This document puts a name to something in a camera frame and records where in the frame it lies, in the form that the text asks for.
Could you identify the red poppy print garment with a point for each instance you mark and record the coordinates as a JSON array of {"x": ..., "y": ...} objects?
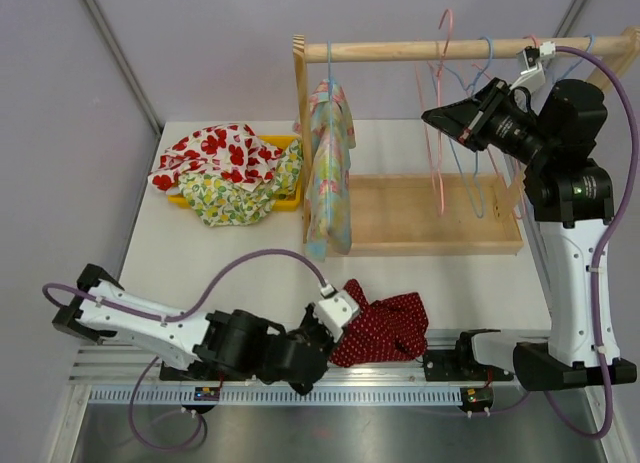
[{"x": 232, "y": 152}]

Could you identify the pink wire hanger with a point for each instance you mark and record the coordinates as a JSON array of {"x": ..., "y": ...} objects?
[
  {"x": 435, "y": 160},
  {"x": 532, "y": 40}
]

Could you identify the lemon print skirt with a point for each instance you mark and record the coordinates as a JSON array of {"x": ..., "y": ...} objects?
[{"x": 218, "y": 202}]

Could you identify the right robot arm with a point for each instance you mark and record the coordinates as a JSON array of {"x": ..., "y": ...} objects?
[{"x": 573, "y": 202}]

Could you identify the red polka dot garment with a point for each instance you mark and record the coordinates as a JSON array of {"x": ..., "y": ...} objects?
[{"x": 387, "y": 330}]

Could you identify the wooden clothes rack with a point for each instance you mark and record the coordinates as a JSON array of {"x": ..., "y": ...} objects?
[{"x": 395, "y": 214}]

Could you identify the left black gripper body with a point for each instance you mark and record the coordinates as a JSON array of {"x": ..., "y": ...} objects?
[{"x": 314, "y": 330}]

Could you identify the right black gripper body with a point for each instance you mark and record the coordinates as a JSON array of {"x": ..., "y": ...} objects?
[{"x": 506, "y": 128}]

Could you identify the aluminium rail frame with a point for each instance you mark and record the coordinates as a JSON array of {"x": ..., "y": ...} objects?
[{"x": 199, "y": 345}]

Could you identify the pastel floral garment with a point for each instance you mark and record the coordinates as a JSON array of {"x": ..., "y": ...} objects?
[{"x": 327, "y": 194}]

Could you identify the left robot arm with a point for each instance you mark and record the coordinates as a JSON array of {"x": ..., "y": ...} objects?
[{"x": 201, "y": 346}]

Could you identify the yellow plastic tray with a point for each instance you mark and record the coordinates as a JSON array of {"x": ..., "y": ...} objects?
[{"x": 285, "y": 204}]

